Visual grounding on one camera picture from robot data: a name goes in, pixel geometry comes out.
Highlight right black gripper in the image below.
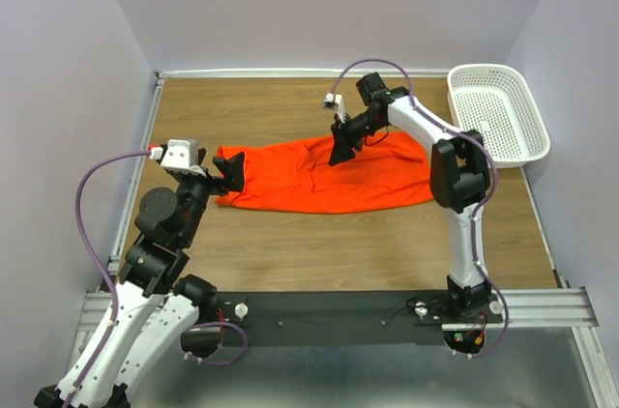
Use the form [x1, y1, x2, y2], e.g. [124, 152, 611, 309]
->
[327, 112, 384, 168]

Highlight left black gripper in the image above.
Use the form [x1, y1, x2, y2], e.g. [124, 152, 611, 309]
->
[177, 148, 245, 246]

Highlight orange t-shirt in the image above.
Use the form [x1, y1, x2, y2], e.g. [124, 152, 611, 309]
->
[215, 131, 432, 215]

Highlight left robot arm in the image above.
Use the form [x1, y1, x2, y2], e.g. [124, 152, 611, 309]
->
[34, 139, 249, 407]

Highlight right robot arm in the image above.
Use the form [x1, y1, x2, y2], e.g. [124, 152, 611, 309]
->
[323, 73, 492, 323]

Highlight white perforated plastic basket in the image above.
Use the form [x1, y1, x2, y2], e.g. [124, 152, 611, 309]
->
[447, 64, 550, 168]

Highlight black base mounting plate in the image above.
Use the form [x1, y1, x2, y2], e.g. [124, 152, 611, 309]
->
[199, 290, 503, 347]

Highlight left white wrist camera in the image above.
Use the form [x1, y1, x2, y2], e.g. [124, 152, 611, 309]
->
[147, 139, 206, 176]

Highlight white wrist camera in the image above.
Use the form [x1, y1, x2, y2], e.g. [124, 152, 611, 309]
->
[147, 139, 206, 176]
[322, 92, 349, 123]

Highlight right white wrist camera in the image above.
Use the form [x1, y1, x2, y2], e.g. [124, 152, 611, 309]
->
[322, 92, 349, 123]

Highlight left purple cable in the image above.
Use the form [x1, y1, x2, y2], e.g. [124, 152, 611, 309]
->
[57, 149, 249, 408]

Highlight purple cable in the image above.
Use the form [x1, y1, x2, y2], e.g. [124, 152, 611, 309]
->
[328, 58, 512, 360]
[57, 149, 249, 408]

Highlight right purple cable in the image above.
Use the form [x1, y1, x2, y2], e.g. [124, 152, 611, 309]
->
[328, 58, 512, 360]

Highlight aluminium frame rail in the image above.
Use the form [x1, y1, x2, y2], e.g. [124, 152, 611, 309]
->
[56, 70, 619, 408]

